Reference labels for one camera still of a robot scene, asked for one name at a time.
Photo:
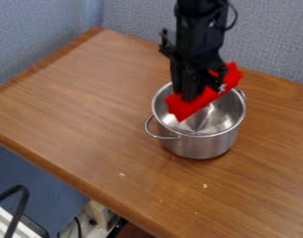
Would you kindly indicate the white ribbed device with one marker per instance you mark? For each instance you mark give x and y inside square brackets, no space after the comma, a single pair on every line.
[26,228]

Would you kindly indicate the white clutter under table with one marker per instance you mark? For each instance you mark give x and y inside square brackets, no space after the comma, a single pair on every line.
[95,222]

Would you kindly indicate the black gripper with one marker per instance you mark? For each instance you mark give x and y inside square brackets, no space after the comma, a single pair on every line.
[192,48]

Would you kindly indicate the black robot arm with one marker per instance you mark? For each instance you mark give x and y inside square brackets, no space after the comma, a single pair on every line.
[201,7]

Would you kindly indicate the stainless steel pot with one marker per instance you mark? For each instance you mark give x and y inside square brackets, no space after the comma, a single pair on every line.
[208,133]

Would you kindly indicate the red rectangular block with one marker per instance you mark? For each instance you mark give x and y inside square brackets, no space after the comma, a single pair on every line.
[183,109]

